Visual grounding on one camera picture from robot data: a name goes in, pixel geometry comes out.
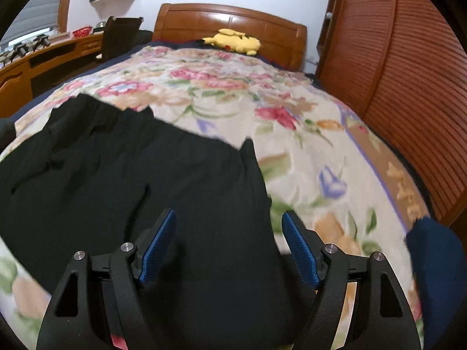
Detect dark brown chair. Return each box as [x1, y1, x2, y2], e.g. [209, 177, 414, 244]
[97, 16, 154, 62]

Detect black coat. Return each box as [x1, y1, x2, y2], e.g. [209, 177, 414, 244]
[0, 94, 316, 350]

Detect wooden bed headboard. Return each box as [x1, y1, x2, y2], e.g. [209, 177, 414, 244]
[151, 3, 308, 71]

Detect wooden louvered wardrobe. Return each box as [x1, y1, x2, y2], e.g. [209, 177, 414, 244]
[316, 0, 467, 227]

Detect yellow plush toy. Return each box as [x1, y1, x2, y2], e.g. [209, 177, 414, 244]
[202, 28, 262, 56]

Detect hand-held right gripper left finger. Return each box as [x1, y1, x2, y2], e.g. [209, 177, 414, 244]
[36, 209, 177, 350]

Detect grey window blind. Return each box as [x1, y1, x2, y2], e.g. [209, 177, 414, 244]
[0, 0, 65, 47]

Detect dark grey jacket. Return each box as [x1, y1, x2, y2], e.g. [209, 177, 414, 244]
[0, 117, 16, 144]

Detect floral blanket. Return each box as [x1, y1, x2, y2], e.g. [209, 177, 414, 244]
[0, 45, 431, 350]

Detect wooden desk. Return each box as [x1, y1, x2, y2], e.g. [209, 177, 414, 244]
[0, 31, 106, 118]

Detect wooden window frame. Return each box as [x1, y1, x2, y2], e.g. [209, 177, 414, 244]
[58, 0, 79, 33]

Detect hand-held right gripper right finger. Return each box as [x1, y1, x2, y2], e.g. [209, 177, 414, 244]
[282, 209, 424, 350]

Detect black metal device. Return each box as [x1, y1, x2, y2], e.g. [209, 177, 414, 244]
[0, 34, 50, 62]

